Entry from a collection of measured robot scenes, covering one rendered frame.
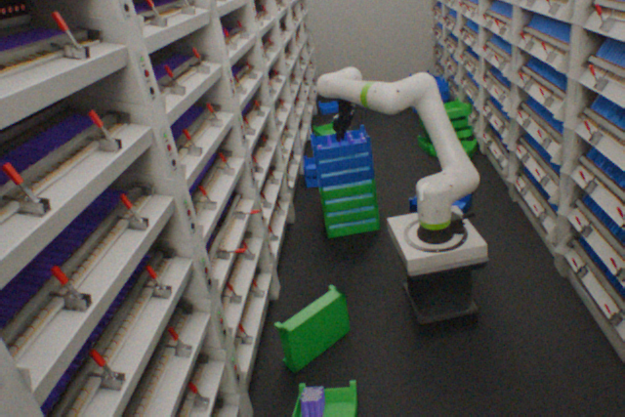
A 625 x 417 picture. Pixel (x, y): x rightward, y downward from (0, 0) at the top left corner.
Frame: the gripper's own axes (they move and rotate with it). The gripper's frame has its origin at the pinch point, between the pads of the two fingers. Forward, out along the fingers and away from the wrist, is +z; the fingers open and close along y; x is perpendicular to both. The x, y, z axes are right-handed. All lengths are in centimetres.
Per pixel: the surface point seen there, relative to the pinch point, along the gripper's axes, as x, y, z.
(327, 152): -5.1, -11.6, 3.8
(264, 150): 17.1, -36.1, 9.5
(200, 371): -81, -117, -15
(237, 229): -40, -82, -16
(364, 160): -16.9, 4.5, 7.0
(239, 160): -17, -68, -26
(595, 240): -120, 23, -30
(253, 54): 49, -25, -28
